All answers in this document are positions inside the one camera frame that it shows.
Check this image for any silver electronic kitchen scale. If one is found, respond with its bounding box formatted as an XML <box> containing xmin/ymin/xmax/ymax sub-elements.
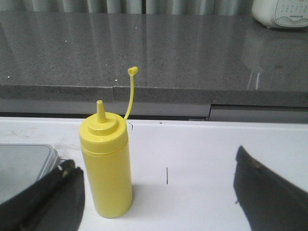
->
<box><xmin>0</xmin><ymin>143</ymin><xmax>60</xmax><ymax>203</ymax></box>

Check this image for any white appliance on counter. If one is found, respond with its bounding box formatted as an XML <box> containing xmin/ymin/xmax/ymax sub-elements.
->
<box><xmin>251</xmin><ymin>0</ymin><xmax>308</xmax><ymax>29</ymax></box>

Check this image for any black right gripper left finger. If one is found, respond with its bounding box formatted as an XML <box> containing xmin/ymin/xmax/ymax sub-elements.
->
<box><xmin>0</xmin><ymin>159</ymin><xmax>85</xmax><ymax>231</ymax></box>

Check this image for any grey stone counter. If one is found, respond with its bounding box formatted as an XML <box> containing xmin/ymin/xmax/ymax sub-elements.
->
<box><xmin>0</xmin><ymin>11</ymin><xmax>308</xmax><ymax>124</ymax></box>

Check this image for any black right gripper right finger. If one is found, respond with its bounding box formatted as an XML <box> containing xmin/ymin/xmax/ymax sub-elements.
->
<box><xmin>233</xmin><ymin>146</ymin><xmax>308</xmax><ymax>231</ymax></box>

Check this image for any yellow squeeze bottle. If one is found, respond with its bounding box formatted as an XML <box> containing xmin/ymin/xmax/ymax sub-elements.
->
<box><xmin>79</xmin><ymin>66</ymin><xmax>139</xmax><ymax>218</ymax></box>

